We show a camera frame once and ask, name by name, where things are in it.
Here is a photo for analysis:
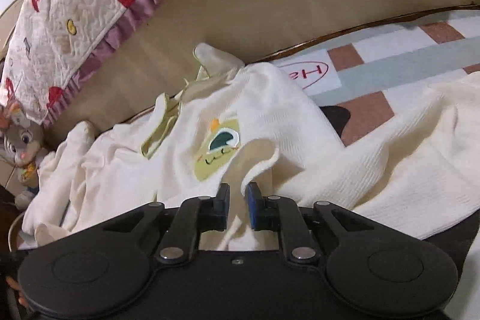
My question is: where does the cream top with green trim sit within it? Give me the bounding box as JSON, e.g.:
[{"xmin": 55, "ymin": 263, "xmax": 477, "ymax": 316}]
[{"xmin": 80, "ymin": 43, "xmax": 480, "ymax": 253}]

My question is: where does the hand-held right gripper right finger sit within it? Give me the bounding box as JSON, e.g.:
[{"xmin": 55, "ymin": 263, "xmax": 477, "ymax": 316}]
[{"xmin": 247, "ymin": 181, "xmax": 376, "ymax": 265}]

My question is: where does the grey plush rabbit toy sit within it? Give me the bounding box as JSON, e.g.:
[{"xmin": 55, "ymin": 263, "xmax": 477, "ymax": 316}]
[{"xmin": 0, "ymin": 103, "xmax": 49, "ymax": 210}]

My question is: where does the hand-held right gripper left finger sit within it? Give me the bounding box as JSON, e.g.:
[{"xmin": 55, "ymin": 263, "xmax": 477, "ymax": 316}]
[{"xmin": 101, "ymin": 183, "xmax": 231, "ymax": 265}]

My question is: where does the white quilt with red bears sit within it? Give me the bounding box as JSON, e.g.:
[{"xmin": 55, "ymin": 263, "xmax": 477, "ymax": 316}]
[{"xmin": 0, "ymin": 0, "xmax": 480, "ymax": 126}]

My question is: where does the checkered printed play mat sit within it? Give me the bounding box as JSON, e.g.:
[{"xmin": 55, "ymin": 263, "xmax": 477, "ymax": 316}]
[{"xmin": 270, "ymin": 7, "xmax": 480, "ymax": 268}]

